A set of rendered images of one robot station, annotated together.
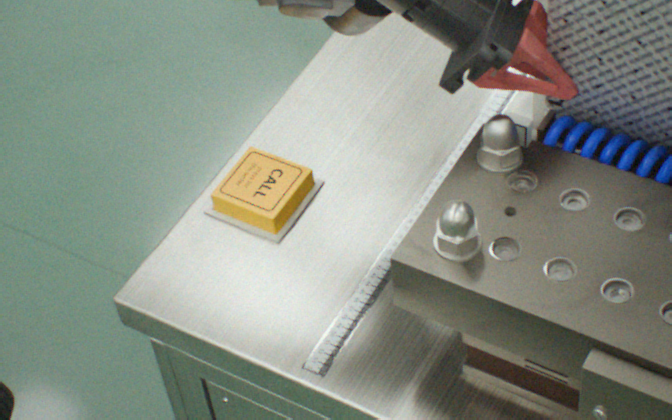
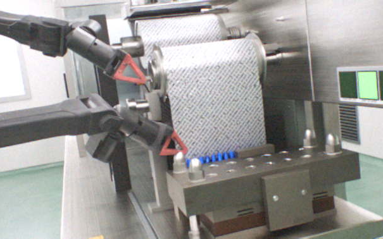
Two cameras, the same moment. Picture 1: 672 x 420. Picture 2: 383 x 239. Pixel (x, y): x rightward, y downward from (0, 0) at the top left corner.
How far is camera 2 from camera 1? 0.79 m
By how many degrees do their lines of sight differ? 59
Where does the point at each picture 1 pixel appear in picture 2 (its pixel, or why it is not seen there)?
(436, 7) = (144, 123)
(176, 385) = not seen: outside the picture
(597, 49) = (190, 128)
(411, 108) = (113, 222)
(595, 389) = (271, 187)
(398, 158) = (125, 229)
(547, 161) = not seen: hidden behind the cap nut
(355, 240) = not seen: outside the picture
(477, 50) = (165, 128)
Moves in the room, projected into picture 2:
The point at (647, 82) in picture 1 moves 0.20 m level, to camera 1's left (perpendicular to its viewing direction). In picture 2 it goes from (207, 132) to (150, 152)
